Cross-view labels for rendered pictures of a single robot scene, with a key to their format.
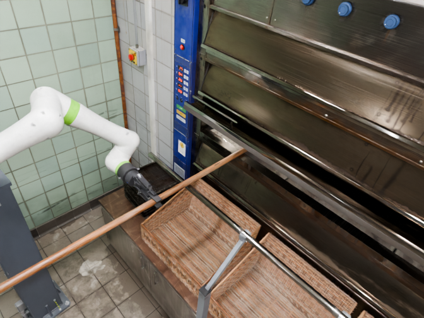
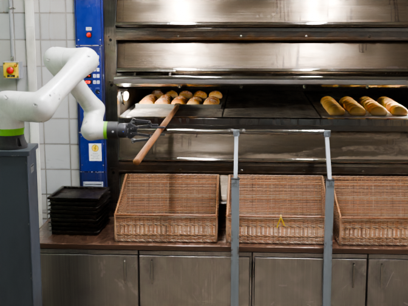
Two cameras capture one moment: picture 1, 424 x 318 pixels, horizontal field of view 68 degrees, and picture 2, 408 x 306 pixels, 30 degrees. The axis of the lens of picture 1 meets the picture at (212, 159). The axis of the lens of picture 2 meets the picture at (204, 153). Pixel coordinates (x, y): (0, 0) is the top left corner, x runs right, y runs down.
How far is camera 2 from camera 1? 3.32 m
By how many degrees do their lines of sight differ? 45
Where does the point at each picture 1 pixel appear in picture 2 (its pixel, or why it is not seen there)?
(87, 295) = not seen: outside the picture
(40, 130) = (93, 61)
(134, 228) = (96, 240)
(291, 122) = (216, 54)
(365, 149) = (273, 47)
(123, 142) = (98, 104)
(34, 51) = not seen: outside the picture
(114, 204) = (48, 239)
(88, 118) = not seen: hidden behind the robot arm
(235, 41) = (148, 11)
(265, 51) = (178, 10)
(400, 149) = (293, 34)
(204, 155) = (127, 145)
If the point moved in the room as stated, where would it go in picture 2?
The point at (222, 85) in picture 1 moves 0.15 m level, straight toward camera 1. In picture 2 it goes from (139, 54) to (155, 56)
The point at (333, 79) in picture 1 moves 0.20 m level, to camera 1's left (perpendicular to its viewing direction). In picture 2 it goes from (237, 9) to (210, 9)
